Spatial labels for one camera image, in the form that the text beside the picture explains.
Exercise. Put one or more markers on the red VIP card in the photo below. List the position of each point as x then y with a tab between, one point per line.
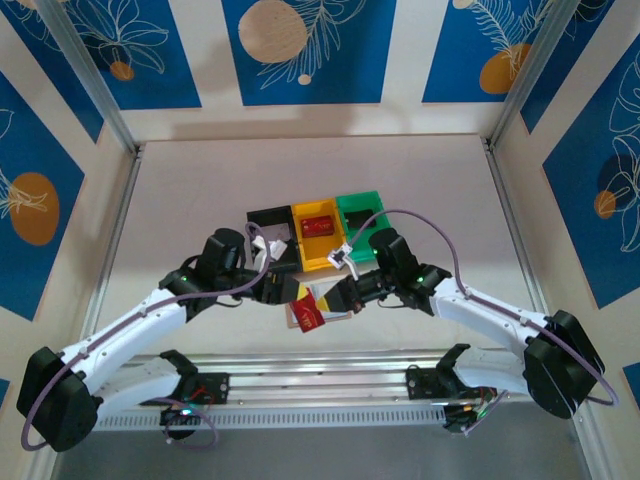
316	226
309	315

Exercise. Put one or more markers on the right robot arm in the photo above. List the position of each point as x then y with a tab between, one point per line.
490	315

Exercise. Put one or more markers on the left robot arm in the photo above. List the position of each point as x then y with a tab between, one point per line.
125	330

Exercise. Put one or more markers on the black VIP card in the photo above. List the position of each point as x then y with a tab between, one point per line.
360	220

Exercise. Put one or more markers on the silver white card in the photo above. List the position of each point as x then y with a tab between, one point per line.
282	232

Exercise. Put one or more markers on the yellow plastic bin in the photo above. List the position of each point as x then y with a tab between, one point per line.
315	255

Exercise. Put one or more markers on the black plastic bin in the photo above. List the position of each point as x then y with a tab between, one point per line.
267	215

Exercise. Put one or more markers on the green plastic bin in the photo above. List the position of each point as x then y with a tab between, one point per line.
357	197

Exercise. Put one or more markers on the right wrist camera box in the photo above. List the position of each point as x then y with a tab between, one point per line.
340	260

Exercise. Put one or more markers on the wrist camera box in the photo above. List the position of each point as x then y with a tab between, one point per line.
340	260
267	250

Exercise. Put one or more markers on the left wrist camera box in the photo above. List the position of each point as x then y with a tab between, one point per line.
267	250

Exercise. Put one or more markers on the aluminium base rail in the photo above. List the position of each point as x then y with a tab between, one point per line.
325	380

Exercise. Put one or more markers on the aluminium side rail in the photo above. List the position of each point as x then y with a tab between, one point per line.
499	175
111	250

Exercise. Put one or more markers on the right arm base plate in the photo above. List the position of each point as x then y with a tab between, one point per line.
420	385

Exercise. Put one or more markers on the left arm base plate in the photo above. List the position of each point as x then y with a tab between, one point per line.
217	387

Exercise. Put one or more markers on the aluminium frame post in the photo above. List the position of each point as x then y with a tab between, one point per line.
92	75
530	75

